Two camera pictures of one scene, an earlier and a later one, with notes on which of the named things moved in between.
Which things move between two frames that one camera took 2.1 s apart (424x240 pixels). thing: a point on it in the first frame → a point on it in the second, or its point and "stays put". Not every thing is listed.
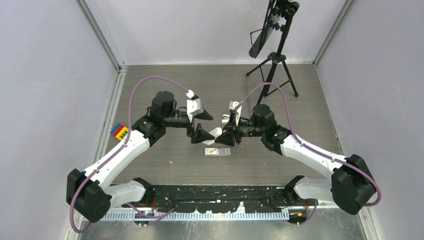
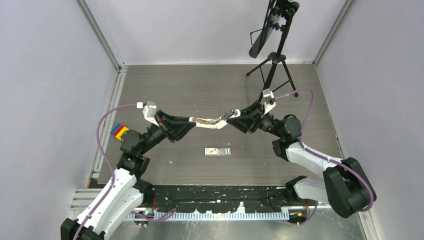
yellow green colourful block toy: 119,131 stays put
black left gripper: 200,135 → 173,129
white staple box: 211,151 stays put
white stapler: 215,132 → 217,123
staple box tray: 225,151 stays put
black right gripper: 228,137 → 246,124
